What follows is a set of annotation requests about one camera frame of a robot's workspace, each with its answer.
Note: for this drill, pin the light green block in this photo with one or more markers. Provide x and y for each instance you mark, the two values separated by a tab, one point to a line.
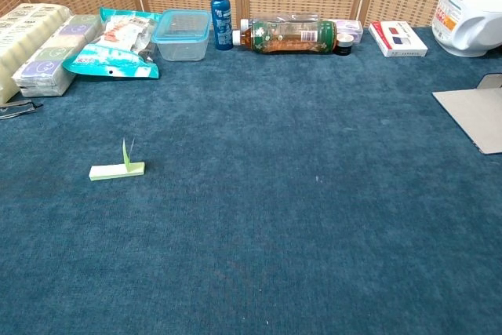
110	172

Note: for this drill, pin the blue felt table cover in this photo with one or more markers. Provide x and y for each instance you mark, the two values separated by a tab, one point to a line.
251	233

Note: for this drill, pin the tea bottle green label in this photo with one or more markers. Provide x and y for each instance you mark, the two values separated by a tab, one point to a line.
286	37

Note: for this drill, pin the clear container blue rim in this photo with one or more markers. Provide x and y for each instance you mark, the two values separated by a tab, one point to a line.
180	37

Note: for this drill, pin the blue spray bottle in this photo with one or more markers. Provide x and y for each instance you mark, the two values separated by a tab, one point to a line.
222	17

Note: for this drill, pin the small black jar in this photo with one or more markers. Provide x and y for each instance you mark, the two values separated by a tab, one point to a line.
344	46

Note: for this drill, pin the teal snack bag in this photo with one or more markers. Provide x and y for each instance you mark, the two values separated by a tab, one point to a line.
113	52

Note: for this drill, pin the white box red blue print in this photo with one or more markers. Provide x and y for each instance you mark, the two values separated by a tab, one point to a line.
396	38

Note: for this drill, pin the pastel tissue packet bundle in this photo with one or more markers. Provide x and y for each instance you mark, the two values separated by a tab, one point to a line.
51	60

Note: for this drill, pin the black eyeglasses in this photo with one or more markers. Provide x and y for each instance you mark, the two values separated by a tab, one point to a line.
15	109

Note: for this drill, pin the cream tissue pack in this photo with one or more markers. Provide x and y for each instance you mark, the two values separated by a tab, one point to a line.
23	33

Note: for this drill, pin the white detergent jug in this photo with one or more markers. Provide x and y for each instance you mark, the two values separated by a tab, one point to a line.
470	17

